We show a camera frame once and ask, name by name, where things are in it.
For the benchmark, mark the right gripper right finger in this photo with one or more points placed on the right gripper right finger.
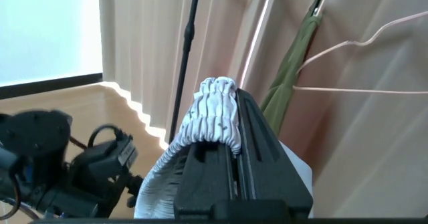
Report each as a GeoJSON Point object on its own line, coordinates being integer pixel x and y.
{"type": "Point", "coordinates": [267, 177]}

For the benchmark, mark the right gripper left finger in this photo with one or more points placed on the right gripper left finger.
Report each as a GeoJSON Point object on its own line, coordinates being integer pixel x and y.
{"type": "Point", "coordinates": [204, 174]}

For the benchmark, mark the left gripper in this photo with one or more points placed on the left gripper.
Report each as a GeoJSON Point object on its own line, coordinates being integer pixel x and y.
{"type": "Point", "coordinates": [93, 197]}

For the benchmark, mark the pale grey shorts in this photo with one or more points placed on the pale grey shorts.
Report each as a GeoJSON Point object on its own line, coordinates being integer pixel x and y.
{"type": "Point", "coordinates": [214, 113]}

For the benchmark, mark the black clothes rack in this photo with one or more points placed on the black clothes rack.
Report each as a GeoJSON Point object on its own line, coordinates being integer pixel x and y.
{"type": "Point", "coordinates": [189, 33]}

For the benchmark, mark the window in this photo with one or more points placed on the window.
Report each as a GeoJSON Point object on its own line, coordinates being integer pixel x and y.
{"type": "Point", "coordinates": [50, 33]}

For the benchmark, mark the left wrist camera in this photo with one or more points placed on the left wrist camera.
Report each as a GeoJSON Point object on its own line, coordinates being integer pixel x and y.
{"type": "Point", "coordinates": [103, 157]}

